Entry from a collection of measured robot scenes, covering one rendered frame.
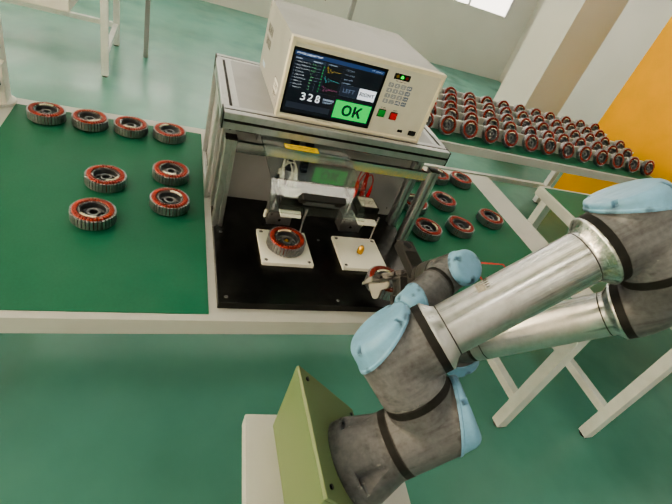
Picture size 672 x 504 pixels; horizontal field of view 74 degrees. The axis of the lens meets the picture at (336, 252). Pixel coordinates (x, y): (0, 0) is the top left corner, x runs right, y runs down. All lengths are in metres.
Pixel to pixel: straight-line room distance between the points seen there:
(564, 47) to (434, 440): 4.57
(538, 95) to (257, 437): 4.60
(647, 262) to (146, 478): 1.51
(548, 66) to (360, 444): 4.56
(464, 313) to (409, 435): 0.21
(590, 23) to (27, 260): 4.78
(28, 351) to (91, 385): 0.28
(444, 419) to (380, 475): 0.14
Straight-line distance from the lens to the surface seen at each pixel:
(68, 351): 2.02
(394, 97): 1.30
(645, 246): 0.76
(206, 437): 1.80
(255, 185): 1.48
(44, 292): 1.17
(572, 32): 5.04
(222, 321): 1.12
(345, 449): 0.78
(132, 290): 1.17
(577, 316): 0.86
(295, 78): 1.21
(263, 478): 0.93
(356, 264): 1.35
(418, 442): 0.76
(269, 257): 1.26
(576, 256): 0.74
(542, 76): 5.04
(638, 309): 0.83
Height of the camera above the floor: 1.58
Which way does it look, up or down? 36 degrees down
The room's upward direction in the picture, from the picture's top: 21 degrees clockwise
